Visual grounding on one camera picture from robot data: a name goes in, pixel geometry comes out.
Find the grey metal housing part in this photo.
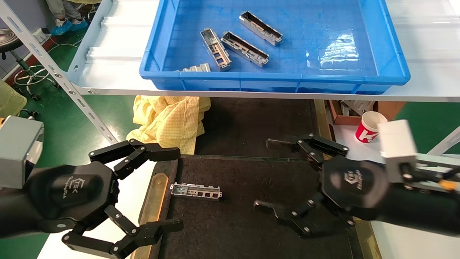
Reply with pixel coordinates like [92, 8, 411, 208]
[200, 28, 232, 72]
[178, 63, 211, 72]
[221, 31, 270, 68]
[239, 11, 283, 46]
[170, 183, 223, 201]

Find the white side table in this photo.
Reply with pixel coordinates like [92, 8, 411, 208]
[38, 158, 157, 259]

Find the person with blue shoe covers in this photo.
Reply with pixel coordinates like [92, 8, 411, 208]
[45, 0, 103, 36]

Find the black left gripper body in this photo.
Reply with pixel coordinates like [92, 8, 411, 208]
[24, 161, 120, 233]

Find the red paper cup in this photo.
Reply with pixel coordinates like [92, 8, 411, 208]
[355, 111, 389, 144]

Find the grey metal bracket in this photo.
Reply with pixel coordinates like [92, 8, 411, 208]
[340, 101, 376, 116]

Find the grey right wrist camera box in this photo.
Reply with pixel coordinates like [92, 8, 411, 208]
[377, 120, 460, 195]

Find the brown cardboard box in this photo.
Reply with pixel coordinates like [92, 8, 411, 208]
[328, 100, 406, 126]

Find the black stool chrome base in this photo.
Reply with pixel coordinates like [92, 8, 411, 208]
[0, 28, 60, 101]

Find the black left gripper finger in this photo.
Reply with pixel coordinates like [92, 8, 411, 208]
[62, 205, 184, 259]
[89, 138, 181, 180]

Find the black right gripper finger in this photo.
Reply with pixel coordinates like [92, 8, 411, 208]
[253, 192, 354, 238]
[266, 133, 349, 171]

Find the white rounded table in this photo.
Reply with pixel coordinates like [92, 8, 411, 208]
[354, 164, 460, 259]

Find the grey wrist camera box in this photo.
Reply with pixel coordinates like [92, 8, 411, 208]
[377, 120, 460, 195]
[0, 115, 44, 189]

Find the white low board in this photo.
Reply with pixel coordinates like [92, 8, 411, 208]
[331, 122, 419, 167]

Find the blue plastic tray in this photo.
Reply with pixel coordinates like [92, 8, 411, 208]
[139, 0, 411, 95]

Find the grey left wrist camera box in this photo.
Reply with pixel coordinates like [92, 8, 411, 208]
[0, 115, 44, 189]

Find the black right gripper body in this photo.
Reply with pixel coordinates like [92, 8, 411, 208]
[320, 156, 391, 213]

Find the white power strip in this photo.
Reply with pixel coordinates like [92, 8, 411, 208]
[32, 28, 51, 42]

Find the yellow cloth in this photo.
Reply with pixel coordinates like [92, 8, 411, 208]
[126, 95, 211, 154]

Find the white metal shelf frame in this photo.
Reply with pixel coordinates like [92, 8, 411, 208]
[0, 0, 460, 167]

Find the yellow green garment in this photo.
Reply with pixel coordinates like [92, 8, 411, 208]
[0, 80, 28, 118]

